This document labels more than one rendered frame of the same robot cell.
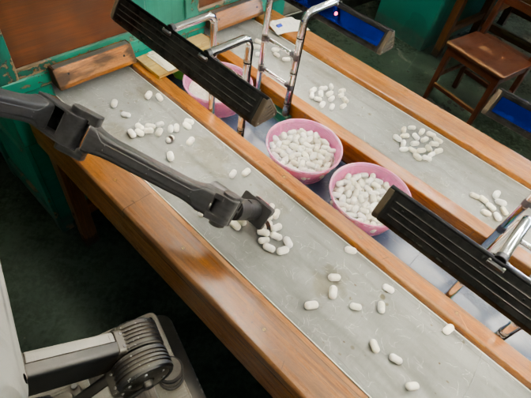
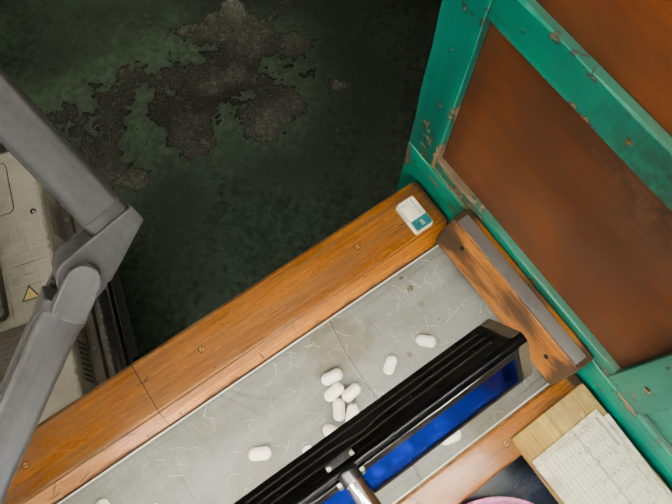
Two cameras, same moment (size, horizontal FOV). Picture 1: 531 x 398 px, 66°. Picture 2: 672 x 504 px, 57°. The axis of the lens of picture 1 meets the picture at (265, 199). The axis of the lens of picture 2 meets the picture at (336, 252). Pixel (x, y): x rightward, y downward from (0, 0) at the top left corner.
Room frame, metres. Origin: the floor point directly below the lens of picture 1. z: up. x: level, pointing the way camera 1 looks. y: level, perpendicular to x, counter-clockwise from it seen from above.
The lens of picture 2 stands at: (1.01, 0.34, 1.77)
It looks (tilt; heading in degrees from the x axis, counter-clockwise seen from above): 71 degrees down; 108
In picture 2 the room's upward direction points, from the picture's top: 1 degrees clockwise
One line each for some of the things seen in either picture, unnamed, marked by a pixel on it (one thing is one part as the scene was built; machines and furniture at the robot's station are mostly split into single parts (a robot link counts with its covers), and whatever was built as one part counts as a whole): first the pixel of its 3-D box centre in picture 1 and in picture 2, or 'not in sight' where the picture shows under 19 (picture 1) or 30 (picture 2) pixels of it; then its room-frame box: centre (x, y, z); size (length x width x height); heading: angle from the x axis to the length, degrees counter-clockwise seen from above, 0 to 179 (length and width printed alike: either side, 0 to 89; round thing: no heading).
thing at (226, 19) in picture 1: (235, 13); not in sight; (1.75, 0.28, 0.83); 0.30 x 0.06 x 0.07; 144
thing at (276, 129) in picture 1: (302, 154); not in sight; (1.06, -0.10, 0.72); 0.27 x 0.27 x 0.10
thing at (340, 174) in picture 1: (366, 201); not in sight; (0.89, -0.32, 0.72); 0.27 x 0.27 x 0.10
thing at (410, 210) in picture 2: not in sight; (414, 215); (1.01, 0.78, 0.78); 0.06 x 0.04 x 0.02; 144
